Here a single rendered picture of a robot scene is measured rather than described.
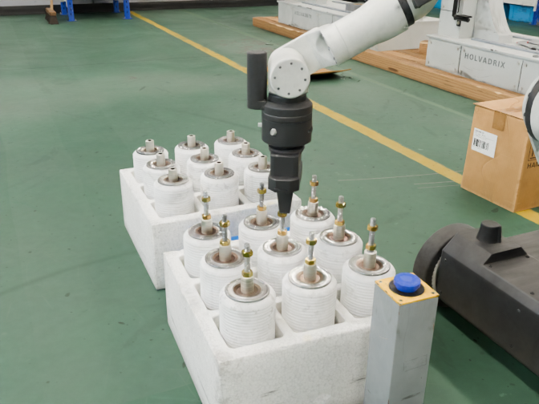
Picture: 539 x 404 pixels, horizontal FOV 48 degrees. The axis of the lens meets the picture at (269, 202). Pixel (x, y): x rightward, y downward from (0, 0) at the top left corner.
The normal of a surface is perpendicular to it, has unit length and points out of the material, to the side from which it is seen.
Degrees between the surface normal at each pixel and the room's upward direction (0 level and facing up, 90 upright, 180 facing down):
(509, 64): 90
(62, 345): 0
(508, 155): 90
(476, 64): 90
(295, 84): 90
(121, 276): 0
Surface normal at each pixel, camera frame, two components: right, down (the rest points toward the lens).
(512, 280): 0.01, -0.91
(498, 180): -0.89, 0.15
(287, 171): -0.11, 0.40
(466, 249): -0.64, -0.53
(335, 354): 0.37, 0.38
